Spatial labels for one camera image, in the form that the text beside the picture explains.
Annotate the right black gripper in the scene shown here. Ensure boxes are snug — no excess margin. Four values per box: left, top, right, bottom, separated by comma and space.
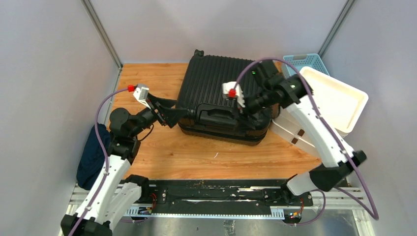
232, 87, 274, 132

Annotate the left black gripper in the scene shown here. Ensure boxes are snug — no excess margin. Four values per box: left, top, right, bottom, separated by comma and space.
129, 93, 188, 138

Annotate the black ribbed hard-shell suitcase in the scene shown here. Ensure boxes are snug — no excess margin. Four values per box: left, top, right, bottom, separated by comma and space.
176, 49, 277, 146

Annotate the light blue plastic basket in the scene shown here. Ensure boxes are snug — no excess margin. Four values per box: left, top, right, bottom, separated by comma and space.
283, 54, 329, 75

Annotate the white three-drawer storage unit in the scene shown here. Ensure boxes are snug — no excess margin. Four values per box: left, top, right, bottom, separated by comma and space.
270, 66, 369, 158

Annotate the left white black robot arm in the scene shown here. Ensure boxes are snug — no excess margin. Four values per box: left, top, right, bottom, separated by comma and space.
60, 94, 187, 236

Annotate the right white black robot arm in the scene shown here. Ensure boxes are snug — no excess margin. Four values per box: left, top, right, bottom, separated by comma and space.
236, 58, 369, 206

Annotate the dark blue cloth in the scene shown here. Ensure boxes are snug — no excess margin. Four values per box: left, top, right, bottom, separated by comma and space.
76, 126, 105, 190

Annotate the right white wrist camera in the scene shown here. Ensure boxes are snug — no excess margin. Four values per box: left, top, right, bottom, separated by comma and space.
222, 81, 246, 109

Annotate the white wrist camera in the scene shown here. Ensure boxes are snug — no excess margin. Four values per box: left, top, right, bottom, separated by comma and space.
222, 81, 246, 109
133, 84, 151, 109

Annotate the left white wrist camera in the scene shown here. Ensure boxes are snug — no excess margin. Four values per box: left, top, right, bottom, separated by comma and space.
133, 84, 151, 109

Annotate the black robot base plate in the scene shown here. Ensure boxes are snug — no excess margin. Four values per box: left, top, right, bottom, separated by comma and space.
135, 179, 313, 217

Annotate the left aluminium frame post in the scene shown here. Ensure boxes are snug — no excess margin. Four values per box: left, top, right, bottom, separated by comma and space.
81, 0, 123, 71

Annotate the aluminium frame post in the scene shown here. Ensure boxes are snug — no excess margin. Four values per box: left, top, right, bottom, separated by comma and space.
318, 0, 356, 58
81, 0, 123, 71

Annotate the right aluminium frame post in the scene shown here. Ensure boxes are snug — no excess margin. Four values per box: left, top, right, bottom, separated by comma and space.
318, 0, 356, 58

